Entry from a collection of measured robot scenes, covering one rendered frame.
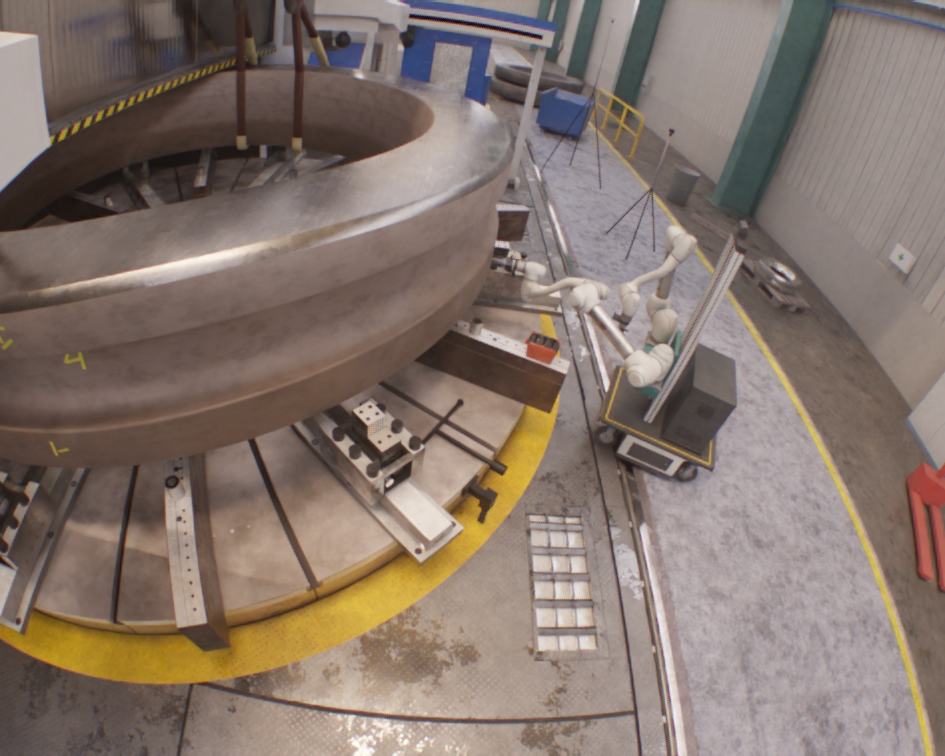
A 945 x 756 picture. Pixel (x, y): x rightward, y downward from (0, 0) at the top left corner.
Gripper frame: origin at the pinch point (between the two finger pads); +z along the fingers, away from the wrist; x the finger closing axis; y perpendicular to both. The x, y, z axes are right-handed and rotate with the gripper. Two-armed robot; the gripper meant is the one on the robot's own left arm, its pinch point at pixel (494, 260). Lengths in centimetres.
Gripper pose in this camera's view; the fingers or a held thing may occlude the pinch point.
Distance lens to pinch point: 351.5
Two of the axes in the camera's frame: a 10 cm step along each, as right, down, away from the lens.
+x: -1.3, 6.6, -7.4
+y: 1.7, -7.2, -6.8
